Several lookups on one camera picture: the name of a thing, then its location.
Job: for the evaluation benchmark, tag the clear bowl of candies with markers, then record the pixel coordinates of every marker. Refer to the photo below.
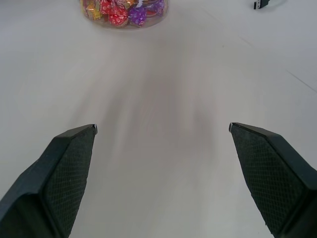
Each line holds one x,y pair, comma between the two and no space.
123,15

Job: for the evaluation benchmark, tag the yellow candy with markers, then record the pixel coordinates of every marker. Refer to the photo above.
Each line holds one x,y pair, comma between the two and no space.
92,11

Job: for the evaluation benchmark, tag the purple candy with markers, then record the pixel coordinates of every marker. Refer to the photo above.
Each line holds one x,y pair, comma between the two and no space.
159,4
137,15

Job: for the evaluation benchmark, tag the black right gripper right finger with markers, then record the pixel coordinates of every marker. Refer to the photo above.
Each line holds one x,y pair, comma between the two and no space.
272,178

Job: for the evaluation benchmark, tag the red candy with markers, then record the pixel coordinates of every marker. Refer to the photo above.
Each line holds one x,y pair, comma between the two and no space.
110,5
119,19

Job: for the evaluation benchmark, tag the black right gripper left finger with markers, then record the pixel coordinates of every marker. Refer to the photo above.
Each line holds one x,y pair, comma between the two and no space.
49,188

